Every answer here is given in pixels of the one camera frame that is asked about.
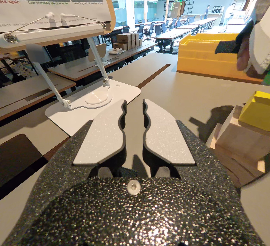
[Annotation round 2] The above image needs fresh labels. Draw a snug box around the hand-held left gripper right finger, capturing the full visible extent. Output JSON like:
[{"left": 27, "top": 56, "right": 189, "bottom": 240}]
[{"left": 143, "top": 99, "right": 196, "bottom": 177}]

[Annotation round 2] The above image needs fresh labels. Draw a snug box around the large natural wooden cube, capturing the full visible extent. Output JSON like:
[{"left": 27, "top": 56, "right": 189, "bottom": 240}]
[{"left": 206, "top": 123, "right": 266, "bottom": 188}]

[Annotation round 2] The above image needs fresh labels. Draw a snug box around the medium natural wooden cube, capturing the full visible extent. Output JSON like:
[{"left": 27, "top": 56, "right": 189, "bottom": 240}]
[{"left": 215, "top": 105, "right": 270, "bottom": 170}]

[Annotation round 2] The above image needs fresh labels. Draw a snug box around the yellow wooden cube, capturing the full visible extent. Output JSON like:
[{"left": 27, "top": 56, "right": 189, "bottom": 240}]
[{"left": 238, "top": 91, "right": 270, "bottom": 132}]

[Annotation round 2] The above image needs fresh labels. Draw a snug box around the printed instruction sheet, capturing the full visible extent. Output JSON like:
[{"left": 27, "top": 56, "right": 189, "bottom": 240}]
[{"left": 0, "top": 0, "right": 111, "bottom": 33}]

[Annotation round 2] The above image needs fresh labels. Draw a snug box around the white and wood document stand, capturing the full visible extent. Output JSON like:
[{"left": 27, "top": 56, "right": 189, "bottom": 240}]
[{"left": 0, "top": 0, "right": 141, "bottom": 137}]

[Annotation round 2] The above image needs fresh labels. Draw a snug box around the stack of yellow plastic bins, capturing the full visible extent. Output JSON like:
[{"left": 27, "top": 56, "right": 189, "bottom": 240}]
[{"left": 177, "top": 33, "right": 264, "bottom": 85}]

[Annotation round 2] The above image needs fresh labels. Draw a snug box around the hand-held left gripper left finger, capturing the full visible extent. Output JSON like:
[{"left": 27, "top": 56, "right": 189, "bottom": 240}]
[{"left": 72, "top": 100, "right": 127, "bottom": 177}]

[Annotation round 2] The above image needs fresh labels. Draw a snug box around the stack of cardboard boxes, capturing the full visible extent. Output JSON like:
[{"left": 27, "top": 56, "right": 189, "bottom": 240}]
[{"left": 113, "top": 33, "right": 143, "bottom": 51}]

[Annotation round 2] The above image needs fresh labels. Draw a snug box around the group of black office chairs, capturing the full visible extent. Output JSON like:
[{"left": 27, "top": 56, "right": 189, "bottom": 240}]
[{"left": 121, "top": 17, "right": 196, "bottom": 44}]

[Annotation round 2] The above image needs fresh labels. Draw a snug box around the small wooden tablet stand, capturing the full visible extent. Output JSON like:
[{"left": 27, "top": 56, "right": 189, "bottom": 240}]
[{"left": 88, "top": 43, "right": 110, "bottom": 67}]

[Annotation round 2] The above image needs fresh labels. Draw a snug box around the grey desk with dark slot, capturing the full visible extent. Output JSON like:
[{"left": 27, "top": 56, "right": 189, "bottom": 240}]
[{"left": 0, "top": 72, "right": 76, "bottom": 122}]

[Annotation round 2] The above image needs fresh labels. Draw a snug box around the person's right hand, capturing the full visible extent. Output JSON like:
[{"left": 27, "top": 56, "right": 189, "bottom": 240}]
[{"left": 236, "top": 38, "right": 264, "bottom": 80}]

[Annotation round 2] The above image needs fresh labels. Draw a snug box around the grey desk with wooden edge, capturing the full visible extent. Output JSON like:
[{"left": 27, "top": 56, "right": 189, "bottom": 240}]
[{"left": 48, "top": 43, "right": 158, "bottom": 82}]

